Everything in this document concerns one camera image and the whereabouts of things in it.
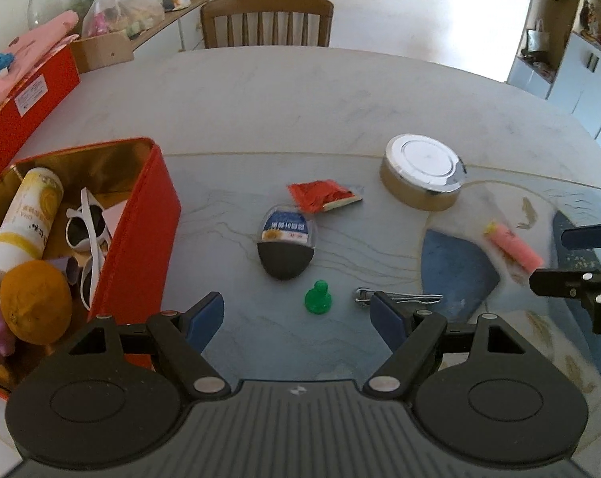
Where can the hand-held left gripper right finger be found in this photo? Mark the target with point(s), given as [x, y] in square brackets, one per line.
[387, 317]

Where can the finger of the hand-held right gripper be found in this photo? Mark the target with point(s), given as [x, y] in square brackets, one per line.
[579, 284]
[591, 234]

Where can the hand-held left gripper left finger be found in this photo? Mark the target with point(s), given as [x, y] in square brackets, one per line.
[205, 317]

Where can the pink tube yellow cap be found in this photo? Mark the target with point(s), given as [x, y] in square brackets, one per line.
[514, 246]

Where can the red tin box gold inside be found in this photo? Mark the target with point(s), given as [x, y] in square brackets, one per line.
[141, 239]

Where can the white sunglasses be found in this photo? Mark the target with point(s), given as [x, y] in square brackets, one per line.
[88, 249]

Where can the pink paper note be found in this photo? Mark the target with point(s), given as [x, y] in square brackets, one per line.
[116, 215]

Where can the small purple block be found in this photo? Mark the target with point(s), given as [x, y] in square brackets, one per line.
[69, 269]

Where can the orange fruit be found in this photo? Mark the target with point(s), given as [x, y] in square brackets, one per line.
[36, 301]

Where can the white bottle yellow label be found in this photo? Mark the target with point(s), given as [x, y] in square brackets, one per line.
[26, 219]

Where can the metal nail clipper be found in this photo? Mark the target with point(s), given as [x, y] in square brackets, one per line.
[405, 297]

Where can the green pawn piece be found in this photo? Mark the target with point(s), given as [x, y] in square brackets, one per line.
[319, 299]

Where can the dark oval case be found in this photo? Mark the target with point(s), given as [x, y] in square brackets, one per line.
[286, 244]

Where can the red sachet packet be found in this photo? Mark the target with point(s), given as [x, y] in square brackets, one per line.
[320, 195]

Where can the round tin silver lid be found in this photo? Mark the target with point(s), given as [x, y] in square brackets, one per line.
[422, 169]

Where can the tall grey white cabinet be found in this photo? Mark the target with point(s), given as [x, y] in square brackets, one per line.
[579, 74]

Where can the white tote bag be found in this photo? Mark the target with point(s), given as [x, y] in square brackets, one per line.
[537, 40]

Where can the large red box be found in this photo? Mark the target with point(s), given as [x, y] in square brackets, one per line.
[26, 114]

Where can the small wooden crate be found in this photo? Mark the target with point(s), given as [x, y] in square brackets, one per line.
[103, 50]

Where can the white sideboard wooden top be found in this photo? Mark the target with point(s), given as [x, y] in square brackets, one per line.
[176, 20]

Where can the wooden chair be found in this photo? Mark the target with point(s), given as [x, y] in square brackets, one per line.
[265, 20]

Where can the clear plastic bag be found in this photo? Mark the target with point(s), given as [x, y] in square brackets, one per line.
[123, 10]

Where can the pink cloth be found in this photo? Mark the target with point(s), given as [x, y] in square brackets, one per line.
[26, 50]

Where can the clear glass bowl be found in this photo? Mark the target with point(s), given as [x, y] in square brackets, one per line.
[46, 10]

